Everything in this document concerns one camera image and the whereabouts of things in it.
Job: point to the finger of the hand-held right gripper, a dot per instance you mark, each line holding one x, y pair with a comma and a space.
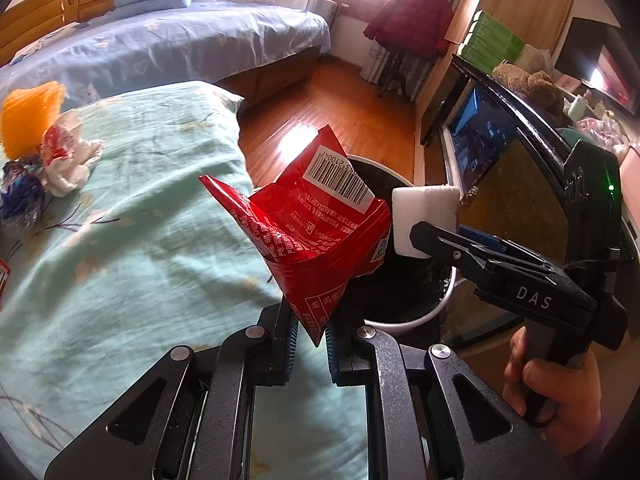
445, 245
480, 240

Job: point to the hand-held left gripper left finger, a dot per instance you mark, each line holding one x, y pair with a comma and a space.
289, 355

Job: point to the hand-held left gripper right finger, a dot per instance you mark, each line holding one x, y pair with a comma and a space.
334, 360

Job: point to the white foam block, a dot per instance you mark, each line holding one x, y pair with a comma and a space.
425, 210

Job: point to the black trash bin white rim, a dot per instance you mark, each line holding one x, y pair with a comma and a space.
400, 290

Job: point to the red snack wrapper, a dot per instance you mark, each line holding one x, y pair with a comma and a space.
310, 230

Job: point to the blue white wrapper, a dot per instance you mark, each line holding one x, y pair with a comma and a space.
20, 190

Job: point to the person's right hand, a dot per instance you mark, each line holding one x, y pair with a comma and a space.
570, 395

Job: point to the brown teddy bear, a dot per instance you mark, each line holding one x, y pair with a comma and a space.
527, 82

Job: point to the dark coat rack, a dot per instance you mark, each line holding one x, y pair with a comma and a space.
395, 72

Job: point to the stack of green boxes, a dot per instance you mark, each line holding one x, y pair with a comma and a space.
492, 40

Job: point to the black flat screen monitor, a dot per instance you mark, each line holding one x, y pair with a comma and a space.
595, 55

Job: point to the red jacket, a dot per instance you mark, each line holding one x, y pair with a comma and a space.
410, 20

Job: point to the crumpled white red wrapper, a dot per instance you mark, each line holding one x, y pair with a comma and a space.
70, 160

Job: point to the small red white packet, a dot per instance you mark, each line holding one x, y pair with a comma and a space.
4, 280

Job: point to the bed with blue sheet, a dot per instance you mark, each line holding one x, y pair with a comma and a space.
175, 45

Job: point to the orange foam net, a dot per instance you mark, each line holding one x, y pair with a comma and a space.
27, 115

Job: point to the wooden headboard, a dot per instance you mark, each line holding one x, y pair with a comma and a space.
45, 5

